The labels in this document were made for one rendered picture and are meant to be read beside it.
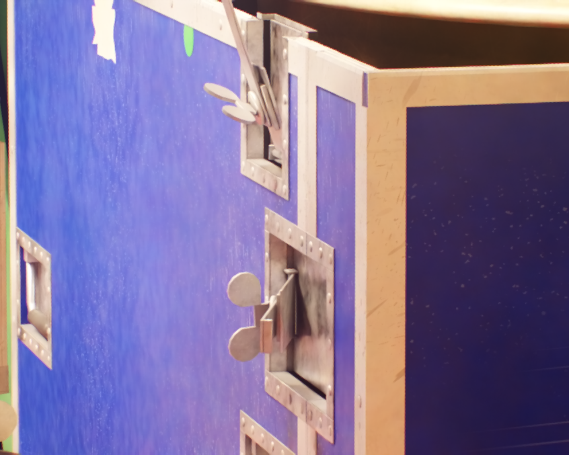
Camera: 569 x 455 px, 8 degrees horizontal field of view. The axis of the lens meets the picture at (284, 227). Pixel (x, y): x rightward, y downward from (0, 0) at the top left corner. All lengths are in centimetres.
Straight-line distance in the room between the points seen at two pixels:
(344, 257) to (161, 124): 50
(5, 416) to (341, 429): 37
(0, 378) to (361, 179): 38
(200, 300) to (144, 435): 23
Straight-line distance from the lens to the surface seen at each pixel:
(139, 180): 304
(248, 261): 272
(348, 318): 248
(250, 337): 262
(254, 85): 264
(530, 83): 244
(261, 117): 264
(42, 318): 347
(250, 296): 261
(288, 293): 262
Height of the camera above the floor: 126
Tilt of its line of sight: 9 degrees down
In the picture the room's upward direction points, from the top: straight up
